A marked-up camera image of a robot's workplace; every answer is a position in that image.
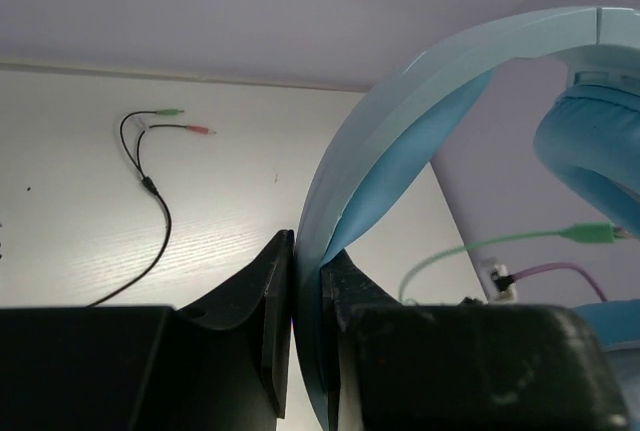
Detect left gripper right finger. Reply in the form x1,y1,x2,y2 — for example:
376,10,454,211
321,251,407,430

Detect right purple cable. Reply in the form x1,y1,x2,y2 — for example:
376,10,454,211
504,261,609,303

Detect green headphone cable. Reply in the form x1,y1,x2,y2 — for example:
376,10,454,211
398,220,639,306

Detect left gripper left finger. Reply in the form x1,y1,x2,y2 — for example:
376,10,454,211
175,228,296,420

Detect black audio splitter cable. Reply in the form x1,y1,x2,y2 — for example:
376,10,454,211
84,108,219,308

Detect light blue headphones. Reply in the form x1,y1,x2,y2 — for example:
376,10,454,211
293,7,639,426

